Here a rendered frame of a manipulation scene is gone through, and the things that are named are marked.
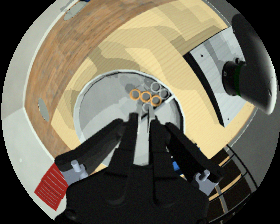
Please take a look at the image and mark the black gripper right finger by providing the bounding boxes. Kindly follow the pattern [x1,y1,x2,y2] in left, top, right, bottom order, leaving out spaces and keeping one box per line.
[147,105,226,208]

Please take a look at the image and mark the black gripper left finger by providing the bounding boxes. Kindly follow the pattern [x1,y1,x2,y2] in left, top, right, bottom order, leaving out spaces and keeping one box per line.
[54,105,142,205]

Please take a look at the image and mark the blue open tray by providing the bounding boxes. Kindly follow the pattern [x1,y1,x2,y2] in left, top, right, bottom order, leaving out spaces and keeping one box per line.
[172,158,183,175]

